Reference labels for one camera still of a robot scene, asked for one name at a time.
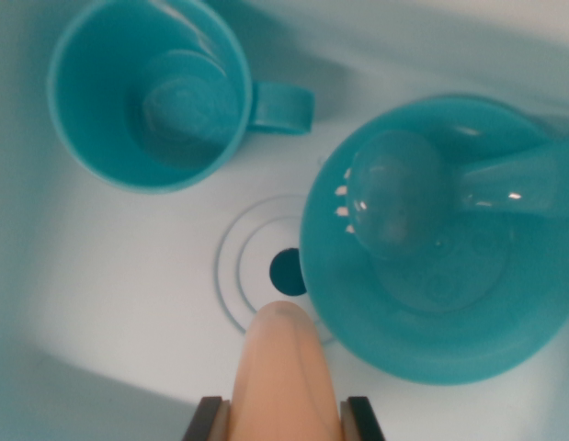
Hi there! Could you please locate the teal plastic strainer ladle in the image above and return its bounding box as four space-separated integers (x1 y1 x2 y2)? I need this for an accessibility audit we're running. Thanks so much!
334 130 569 258

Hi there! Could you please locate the teal plastic plate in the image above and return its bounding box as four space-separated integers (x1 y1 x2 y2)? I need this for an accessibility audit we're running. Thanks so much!
300 94 569 385

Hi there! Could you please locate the light blue toy sink unit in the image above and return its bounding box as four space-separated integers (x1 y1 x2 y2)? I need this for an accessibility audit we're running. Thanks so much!
0 0 569 441

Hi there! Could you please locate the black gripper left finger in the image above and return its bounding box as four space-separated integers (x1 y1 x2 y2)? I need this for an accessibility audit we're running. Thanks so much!
181 395 233 441

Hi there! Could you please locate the teal plastic cup with handle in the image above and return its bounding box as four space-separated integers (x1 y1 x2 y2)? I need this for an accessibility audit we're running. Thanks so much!
47 0 316 195

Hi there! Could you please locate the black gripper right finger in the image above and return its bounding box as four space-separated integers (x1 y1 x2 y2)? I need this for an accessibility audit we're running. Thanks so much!
339 395 387 441

